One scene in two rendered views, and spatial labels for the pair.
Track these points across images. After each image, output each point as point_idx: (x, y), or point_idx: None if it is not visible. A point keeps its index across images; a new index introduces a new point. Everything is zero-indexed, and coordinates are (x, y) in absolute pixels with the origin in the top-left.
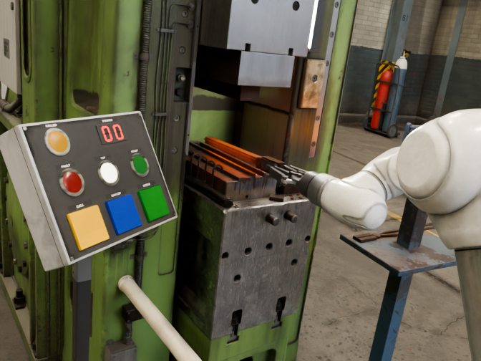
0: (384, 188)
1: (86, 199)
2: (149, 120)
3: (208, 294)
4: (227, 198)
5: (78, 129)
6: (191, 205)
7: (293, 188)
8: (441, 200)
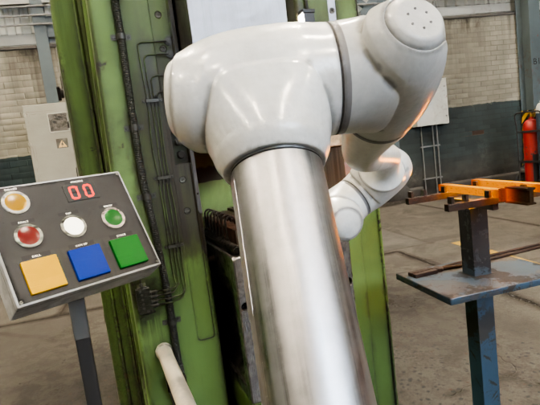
0: (360, 194)
1: (44, 250)
2: (153, 185)
3: (242, 352)
4: (234, 246)
5: (41, 190)
6: (218, 263)
7: None
8: (181, 128)
